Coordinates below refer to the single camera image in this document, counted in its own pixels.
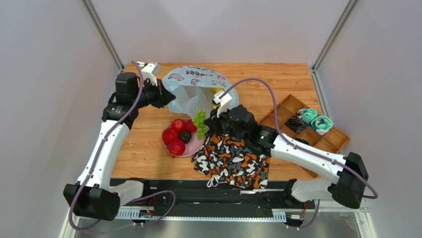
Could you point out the red apple back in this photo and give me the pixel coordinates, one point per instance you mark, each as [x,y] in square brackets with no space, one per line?
[178,125]

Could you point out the teal sock roll left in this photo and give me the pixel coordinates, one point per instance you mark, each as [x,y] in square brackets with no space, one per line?
[307,114]

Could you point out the teal white sock roll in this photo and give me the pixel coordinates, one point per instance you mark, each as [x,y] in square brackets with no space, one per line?
[322,125]

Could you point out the light blue plastic bag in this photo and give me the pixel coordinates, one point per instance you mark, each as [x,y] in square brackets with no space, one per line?
[193,87]

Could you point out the pink plate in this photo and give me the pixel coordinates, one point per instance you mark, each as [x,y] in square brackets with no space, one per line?
[192,147]

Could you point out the red apple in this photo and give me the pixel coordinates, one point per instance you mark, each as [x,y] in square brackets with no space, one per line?
[178,125]
[176,148]
[169,135]
[190,126]

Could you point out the red apple right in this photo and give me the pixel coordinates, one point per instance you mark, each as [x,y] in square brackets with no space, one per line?
[190,126]

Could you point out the red apple front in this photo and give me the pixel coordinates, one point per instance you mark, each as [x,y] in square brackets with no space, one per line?
[176,148]

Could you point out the green grape bunch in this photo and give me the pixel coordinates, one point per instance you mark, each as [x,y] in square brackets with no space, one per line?
[199,122]

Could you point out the camouflage patterned cloth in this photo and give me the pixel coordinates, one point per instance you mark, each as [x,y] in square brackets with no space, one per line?
[225,159]

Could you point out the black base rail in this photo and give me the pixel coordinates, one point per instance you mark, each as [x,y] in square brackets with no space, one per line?
[195,201]

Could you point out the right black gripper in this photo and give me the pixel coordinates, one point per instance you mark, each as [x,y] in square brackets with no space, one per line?
[217,122]

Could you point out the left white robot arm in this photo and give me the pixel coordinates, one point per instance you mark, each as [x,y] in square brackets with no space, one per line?
[91,196]

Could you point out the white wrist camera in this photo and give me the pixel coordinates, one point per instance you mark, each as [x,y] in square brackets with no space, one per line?
[150,71]
[222,101]

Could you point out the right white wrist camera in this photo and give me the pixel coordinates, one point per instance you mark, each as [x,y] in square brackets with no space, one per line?
[222,101]

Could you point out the red apple left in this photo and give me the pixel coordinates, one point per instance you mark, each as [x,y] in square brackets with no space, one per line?
[169,135]

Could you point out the yellow banana bunch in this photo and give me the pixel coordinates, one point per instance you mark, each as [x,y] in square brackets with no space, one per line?
[215,90]

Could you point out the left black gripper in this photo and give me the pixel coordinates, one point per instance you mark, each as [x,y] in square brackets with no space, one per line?
[163,96]

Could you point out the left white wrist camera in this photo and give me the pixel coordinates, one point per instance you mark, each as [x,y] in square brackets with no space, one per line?
[150,71]

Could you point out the dark purple plum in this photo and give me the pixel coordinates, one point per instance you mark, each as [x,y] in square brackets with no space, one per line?
[185,136]

